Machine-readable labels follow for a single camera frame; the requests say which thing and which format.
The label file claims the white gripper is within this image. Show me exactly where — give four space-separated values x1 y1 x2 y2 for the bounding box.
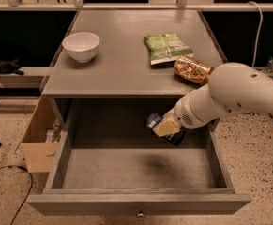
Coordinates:
153 94 205 137

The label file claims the dark blue rxbar wrapper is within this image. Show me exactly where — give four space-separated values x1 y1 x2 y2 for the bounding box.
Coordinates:
146 112 185 147

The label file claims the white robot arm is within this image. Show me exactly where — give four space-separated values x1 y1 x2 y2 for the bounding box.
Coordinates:
153 63 273 137

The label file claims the metal drawer knob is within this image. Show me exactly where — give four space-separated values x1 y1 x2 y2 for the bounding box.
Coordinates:
136 210 145 218

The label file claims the grey cabinet with counter top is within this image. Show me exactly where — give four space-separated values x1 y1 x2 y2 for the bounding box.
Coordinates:
39 8 241 136

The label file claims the grey open top drawer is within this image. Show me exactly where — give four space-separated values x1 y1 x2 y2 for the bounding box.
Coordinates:
26 98 252 218

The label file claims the golden brown crushed can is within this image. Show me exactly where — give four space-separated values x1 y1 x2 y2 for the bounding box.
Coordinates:
174 55 214 85

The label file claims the green snack bag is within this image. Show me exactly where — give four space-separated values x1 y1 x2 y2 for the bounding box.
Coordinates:
144 33 193 66

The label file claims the white ceramic bowl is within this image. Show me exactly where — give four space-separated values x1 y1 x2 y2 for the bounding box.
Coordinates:
62 32 100 63

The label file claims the cardboard box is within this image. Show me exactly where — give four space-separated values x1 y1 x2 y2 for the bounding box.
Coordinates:
21 97 60 173

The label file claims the white cable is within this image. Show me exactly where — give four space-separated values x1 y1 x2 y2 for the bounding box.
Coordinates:
248 1 265 68

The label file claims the black cable on floor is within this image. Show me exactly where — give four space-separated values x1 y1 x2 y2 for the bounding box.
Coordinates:
0 164 34 225

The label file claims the black cloth on rail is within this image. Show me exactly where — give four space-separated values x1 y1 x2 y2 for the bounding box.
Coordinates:
0 59 24 75

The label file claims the metal frame rail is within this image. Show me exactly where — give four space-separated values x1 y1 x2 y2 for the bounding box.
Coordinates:
0 0 273 11

